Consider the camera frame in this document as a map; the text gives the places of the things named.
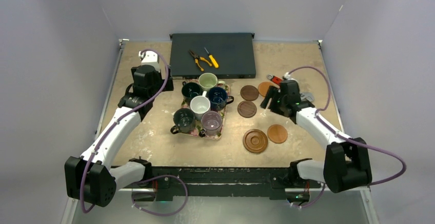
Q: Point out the dark grey network switch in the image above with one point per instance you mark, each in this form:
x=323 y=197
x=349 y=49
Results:
x=226 y=55

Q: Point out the dark green mug front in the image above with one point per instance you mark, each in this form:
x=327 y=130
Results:
x=184 y=121

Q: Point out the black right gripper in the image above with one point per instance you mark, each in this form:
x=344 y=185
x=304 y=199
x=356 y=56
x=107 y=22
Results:
x=275 y=98

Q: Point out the floral serving tray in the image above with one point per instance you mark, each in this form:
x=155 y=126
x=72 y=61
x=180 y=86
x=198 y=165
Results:
x=198 y=126

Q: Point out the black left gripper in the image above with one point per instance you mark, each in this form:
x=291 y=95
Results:
x=168 y=86

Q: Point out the red handled adjustable wrench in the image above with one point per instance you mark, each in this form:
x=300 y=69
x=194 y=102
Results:
x=304 y=95

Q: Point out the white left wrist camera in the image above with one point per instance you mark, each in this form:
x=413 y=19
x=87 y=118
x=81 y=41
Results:
x=150 y=58

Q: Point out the dark walnut coaster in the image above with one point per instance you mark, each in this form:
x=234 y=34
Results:
x=246 y=109
x=249 y=92

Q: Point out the dark walnut coaster middle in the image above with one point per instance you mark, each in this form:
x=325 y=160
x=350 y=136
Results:
x=246 y=109

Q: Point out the glossy brown ringed coaster front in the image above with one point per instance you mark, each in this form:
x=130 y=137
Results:
x=255 y=141

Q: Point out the light orange coaster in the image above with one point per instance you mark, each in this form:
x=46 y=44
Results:
x=277 y=134
x=264 y=86

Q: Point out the dark green mug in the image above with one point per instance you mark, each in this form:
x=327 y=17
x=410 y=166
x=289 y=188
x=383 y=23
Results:
x=190 y=90
x=184 y=121

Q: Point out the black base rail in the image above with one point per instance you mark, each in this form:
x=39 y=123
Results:
x=273 y=183

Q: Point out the light orange coaster front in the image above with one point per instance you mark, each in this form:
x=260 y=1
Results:
x=277 y=134

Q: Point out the dark walnut coaster back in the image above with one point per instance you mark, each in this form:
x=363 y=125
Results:
x=249 y=92

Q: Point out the white mug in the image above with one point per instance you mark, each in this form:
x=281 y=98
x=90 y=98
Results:
x=200 y=105

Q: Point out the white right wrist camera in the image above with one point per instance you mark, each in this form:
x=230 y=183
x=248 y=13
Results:
x=287 y=76

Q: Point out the light orange coaster back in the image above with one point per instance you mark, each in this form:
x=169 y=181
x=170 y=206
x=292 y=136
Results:
x=264 y=86

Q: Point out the yellow handled screwdriver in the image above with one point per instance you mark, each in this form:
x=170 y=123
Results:
x=211 y=57

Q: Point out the lavender mug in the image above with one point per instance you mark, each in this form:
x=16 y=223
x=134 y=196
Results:
x=211 y=124

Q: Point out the light green mug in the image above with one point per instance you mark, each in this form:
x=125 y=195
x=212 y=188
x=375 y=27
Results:
x=208 y=81

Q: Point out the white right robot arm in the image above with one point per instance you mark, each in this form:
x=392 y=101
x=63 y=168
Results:
x=346 y=164

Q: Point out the dark green mug back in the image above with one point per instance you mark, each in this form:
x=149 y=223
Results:
x=190 y=90

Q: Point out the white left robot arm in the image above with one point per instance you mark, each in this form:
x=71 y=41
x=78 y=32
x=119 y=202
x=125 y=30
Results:
x=90 y=178

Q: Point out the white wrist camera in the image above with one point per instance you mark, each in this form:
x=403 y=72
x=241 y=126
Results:
x=287 y=76
x=150 y=58

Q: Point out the navy blue mug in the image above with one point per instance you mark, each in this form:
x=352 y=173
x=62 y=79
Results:
x=219 y=98

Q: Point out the yellow handled pliers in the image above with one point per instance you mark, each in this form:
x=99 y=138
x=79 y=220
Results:
x=199 y=59

